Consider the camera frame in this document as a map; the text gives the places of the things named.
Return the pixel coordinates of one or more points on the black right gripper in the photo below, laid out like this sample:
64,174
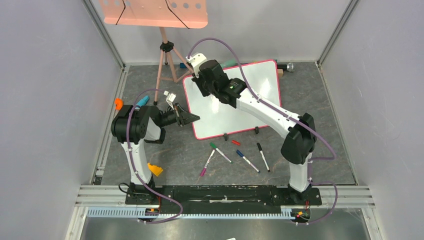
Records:
197,80

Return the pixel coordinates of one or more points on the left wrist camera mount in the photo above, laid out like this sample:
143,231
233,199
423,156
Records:
170,97

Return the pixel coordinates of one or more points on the black microphone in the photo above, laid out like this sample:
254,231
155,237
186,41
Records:
286,67

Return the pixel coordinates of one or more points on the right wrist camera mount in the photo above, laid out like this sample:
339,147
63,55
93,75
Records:
195,61

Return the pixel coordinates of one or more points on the mint green cylinder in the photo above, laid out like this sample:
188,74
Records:
229,64

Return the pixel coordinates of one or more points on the purple whiteboard marker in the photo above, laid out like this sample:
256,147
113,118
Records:
207,163

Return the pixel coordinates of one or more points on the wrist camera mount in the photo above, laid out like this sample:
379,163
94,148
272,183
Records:
170,97
195,61

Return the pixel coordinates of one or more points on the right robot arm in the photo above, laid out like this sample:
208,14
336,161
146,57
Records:
295,130

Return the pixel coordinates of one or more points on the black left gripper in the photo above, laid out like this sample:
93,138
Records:
184,117

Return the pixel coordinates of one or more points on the black whiteboard marker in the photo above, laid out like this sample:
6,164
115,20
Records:
263,157

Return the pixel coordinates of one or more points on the blue whiteboard marker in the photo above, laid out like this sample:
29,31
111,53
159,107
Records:
247,161

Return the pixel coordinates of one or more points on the orange stair toy block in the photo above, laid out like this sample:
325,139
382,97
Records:
155,170

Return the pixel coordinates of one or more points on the wooden cube block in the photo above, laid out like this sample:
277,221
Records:
280,73

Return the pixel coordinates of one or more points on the pink framed whiteboard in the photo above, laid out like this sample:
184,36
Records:
219,113

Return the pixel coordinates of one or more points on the green whiteboard marker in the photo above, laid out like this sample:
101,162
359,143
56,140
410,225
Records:
220,152

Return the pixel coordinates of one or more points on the pink music stand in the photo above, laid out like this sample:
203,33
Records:
163,14

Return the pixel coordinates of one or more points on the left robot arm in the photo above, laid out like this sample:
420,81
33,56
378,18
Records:
135,126

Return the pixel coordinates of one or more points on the orange toy block at wall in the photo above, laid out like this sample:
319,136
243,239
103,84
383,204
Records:
118,104

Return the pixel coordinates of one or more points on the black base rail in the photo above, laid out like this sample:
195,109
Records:
221,199

